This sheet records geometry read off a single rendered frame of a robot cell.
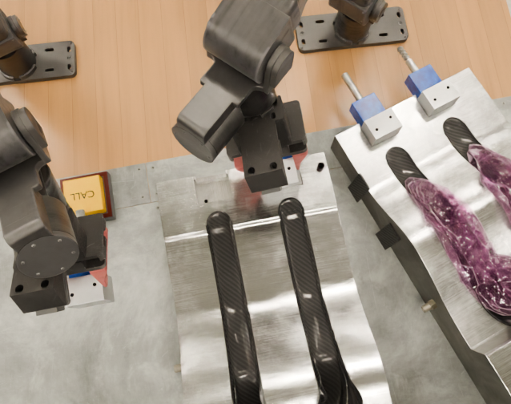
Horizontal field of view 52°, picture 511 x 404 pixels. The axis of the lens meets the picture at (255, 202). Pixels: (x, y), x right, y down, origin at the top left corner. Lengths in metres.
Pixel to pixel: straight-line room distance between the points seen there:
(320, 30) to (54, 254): 0.65
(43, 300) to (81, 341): 0.32
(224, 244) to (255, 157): 0.22
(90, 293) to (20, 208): 0.22
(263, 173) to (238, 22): 0.16
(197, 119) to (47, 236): 0.18
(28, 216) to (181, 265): 0.31
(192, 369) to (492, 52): 0.75
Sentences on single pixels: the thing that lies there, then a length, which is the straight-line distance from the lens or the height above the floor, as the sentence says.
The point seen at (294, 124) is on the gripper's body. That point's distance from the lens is 0.66.
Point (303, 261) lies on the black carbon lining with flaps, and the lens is 0.77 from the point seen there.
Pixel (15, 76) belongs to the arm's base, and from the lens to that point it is 1.02.
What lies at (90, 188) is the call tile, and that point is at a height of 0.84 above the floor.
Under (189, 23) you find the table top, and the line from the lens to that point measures 1.02.
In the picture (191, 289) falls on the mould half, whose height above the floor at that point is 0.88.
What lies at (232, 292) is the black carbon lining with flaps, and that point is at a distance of 0.76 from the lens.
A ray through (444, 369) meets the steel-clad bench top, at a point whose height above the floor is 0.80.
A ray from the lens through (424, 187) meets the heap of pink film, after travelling 0.82.
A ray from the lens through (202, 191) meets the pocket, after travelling 0.81.
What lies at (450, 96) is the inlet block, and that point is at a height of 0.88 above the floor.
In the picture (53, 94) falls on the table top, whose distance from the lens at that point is 1.00.
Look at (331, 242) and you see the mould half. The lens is 0.77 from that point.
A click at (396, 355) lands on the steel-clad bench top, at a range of 0.86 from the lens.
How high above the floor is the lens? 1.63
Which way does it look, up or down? 75 degrees down
